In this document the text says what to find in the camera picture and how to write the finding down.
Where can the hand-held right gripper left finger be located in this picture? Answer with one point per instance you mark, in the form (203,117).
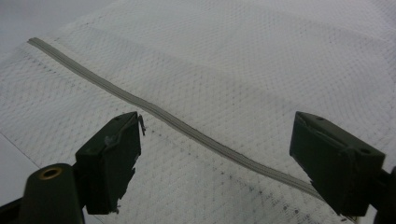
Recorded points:
(109,161)

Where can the white mesh laundry bag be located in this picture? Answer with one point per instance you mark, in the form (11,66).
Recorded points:
(236,71)

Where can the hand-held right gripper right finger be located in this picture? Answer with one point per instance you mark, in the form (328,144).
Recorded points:
(336,161)

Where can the white table mat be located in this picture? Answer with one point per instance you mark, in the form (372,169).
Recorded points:
(14,174)

